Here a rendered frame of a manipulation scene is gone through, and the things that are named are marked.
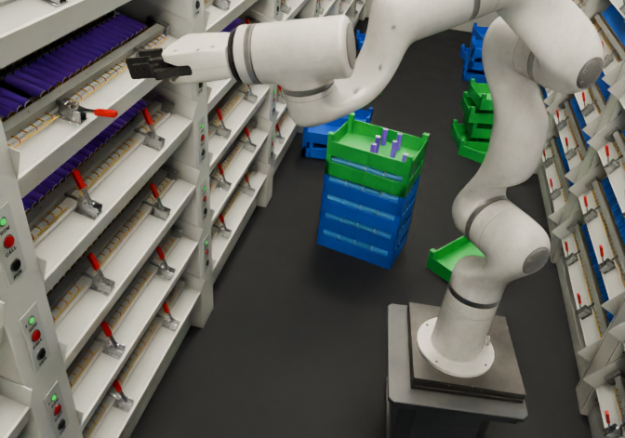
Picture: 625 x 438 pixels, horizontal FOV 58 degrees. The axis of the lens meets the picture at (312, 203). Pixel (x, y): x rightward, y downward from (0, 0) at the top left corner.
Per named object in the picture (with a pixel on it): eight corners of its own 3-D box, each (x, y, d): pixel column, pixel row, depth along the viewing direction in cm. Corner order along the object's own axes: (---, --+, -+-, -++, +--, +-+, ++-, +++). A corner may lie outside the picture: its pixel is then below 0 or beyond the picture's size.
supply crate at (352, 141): (425, 152, 203) (430, 133, 198) (407, 179, 188) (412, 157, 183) (348, 131, 212) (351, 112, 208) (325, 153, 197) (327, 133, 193)
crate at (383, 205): (417, 191, 212) (420, 172, 208) (400, 218, 197) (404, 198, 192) (343, 167, 222) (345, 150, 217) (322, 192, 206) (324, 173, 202)
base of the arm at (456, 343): (481, 322, 149) (501, 267, 139) (502, 380, 133) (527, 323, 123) (410, 316, 148) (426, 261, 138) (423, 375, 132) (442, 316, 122)
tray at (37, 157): (185, 61, 131) (194, 23, 125) (16, 204, 81) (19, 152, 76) (104, 25, 130) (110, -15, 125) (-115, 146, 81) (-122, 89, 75)
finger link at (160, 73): (211, 58, 81) (191, 53, 85) (164, 75, 77) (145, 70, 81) (213, 65, 82) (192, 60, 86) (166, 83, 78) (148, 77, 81)
